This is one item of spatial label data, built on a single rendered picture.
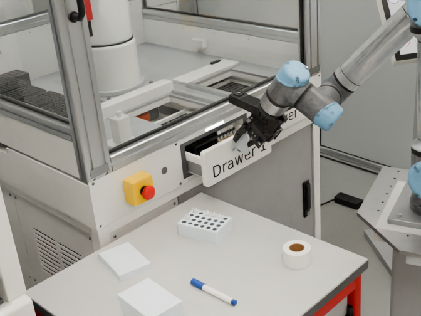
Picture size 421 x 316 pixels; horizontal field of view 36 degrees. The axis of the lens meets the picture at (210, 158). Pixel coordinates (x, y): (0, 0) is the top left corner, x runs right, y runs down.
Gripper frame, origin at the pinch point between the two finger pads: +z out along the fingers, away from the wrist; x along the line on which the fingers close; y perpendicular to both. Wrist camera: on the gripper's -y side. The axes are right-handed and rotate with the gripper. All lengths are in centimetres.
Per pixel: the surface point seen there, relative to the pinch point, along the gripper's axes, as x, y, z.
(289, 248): -20.7, 34.4, -13.1
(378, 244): 91, 47, 80
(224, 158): -5.4, 1.0, 3.3
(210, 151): -10.5, -1.6, -0.4
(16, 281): -80, 8, -13
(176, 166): -15.8, -5.9, 9.9
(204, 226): -26.4, 15.4, 1.8
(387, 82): 160, -13, 68
